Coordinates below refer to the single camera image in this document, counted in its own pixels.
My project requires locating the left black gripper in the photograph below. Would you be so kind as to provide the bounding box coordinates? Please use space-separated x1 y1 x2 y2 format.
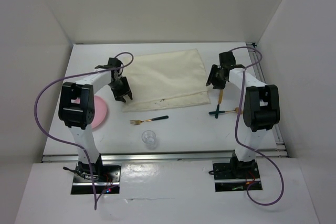
108 76 132 102

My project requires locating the cream cloth placemat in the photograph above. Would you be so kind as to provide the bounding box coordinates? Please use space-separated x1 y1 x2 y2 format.
122 49 210 112

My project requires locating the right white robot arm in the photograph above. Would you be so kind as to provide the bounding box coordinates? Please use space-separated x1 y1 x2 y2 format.
206 51 280 179

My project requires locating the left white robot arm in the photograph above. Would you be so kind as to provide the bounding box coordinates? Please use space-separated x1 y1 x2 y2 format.
58 56 133 182

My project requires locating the pink plate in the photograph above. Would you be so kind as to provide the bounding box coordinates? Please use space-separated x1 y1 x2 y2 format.
72 95 109 131

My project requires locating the clear plastic cup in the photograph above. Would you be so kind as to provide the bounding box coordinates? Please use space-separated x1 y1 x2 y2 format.
142 130 157 150

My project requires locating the gold knife green handle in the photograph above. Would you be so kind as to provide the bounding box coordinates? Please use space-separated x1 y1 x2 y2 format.
215 89 224 119

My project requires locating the gold fork green handle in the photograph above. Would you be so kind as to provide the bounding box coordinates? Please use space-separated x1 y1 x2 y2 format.
130 115 169 125

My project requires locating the gold spoon green handle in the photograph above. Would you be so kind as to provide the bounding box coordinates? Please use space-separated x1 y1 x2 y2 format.
208 107 239 116

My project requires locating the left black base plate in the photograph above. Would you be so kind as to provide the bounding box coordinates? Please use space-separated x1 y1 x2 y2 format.
63 165 121 195

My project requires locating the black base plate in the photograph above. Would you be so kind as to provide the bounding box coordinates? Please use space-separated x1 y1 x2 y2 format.
208 162 263 192
63 165 121 195

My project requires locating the aluminium right side rail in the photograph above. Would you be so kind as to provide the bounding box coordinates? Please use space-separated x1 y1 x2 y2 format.
246 42 288 157

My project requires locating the aluminium rail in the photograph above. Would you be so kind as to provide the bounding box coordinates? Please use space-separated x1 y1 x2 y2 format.
41 150 289 163
246 42 288 157

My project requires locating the aluminium front rail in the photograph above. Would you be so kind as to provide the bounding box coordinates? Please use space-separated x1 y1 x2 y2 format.
41 150 289 163

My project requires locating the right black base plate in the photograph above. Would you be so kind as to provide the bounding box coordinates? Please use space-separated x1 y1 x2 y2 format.
208 162 263 192

